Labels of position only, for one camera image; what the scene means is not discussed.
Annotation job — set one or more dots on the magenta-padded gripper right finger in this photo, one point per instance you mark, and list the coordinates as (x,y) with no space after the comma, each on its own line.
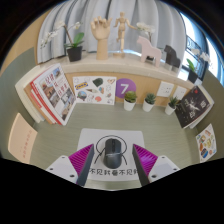
(163,166)

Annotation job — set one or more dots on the white orchid in black pot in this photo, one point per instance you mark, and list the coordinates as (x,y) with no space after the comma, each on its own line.
(192,76)
(75,53)

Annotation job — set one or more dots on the beige thin book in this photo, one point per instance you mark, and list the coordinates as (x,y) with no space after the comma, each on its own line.
(21,140)

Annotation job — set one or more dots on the dark grey computer mouse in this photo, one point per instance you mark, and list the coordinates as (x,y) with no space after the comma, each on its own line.
(112,155)

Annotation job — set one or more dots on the white wall socket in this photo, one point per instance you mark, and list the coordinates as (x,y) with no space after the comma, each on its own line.
(165,89)
(180,92)

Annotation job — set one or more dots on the black cover book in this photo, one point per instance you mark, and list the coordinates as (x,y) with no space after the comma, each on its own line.
(193,106)

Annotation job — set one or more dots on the photo cover book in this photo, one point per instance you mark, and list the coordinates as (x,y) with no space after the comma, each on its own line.
(56,91)

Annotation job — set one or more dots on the wooden back shelf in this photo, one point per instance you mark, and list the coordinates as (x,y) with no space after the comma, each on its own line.
(113,68)

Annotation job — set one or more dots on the green desk partition panel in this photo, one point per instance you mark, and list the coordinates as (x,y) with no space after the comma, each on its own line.
(216,106)
(13,76)

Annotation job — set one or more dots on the light grey printed mouse pad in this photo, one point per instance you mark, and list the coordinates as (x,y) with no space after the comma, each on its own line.
(90,136)

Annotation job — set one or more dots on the red-spined book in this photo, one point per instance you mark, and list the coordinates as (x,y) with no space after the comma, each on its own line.
(37,95)

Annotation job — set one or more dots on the white sticker picture card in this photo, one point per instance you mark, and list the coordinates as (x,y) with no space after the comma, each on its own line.
(95,90)

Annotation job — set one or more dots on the brown cover book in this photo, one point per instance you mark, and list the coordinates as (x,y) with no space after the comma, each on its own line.
(30,96)

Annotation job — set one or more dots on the light grey curtain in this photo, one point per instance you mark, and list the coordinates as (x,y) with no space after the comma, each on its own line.
(83,13)

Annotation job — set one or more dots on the wooden artist mannequin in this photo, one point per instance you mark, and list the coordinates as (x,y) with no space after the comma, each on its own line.
(122,31)

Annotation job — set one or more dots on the purple round number sign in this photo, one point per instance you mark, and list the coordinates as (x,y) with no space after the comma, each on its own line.
(125,86)

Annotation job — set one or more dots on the illustrated food picture card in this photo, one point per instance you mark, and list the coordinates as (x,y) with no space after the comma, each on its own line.
(206,143)

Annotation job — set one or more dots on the pink wooden horse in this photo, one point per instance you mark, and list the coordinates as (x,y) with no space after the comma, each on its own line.
(148,50)

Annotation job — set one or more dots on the small succulent in white pot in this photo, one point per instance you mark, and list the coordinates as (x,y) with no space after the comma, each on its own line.
(170,110)
(129,105)
(148,106)

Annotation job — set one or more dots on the black wooden horse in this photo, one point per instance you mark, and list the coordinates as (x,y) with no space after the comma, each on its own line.
(172,56)

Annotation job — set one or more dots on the window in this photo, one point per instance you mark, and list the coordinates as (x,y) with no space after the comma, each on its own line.
(196,36)

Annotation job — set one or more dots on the wooden hand model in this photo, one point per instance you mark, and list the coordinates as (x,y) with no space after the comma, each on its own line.
(101,36)

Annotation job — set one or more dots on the white orchid flowers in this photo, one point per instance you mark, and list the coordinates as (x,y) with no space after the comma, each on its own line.
(145,28)

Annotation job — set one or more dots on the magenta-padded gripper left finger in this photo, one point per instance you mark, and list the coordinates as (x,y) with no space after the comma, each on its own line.
(61,166)

